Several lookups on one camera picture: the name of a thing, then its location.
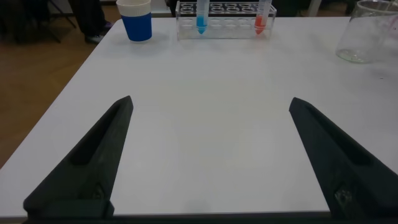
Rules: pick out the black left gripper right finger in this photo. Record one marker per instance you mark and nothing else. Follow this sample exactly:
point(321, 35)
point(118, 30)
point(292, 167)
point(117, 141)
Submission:
point(345, 168)

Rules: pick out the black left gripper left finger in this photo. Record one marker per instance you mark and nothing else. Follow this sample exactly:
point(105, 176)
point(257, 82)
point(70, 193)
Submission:
point(90, 168)

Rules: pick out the blue pigment test tube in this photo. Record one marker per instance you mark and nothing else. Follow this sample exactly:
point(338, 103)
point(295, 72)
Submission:
point(201, 21)

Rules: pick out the clear glass beaker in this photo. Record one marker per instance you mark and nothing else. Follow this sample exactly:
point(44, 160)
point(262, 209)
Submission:
point(363, 40)

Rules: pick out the red pigment test tube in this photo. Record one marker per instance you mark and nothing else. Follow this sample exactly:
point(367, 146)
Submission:
point(260, 23)

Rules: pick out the clear acrylic test tube rack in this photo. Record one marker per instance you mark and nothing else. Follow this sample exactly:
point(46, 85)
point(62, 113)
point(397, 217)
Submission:
point(230, 26)

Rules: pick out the blue white paper cup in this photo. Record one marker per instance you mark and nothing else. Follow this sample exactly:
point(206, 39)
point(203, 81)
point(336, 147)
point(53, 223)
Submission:
point(136, 28)

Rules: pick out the person in white t-shirt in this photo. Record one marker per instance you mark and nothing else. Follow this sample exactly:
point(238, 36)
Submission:
point(90, 18)

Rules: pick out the black folding chair with jacket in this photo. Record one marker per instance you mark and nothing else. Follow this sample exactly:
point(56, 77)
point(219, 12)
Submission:
point(31, 18)

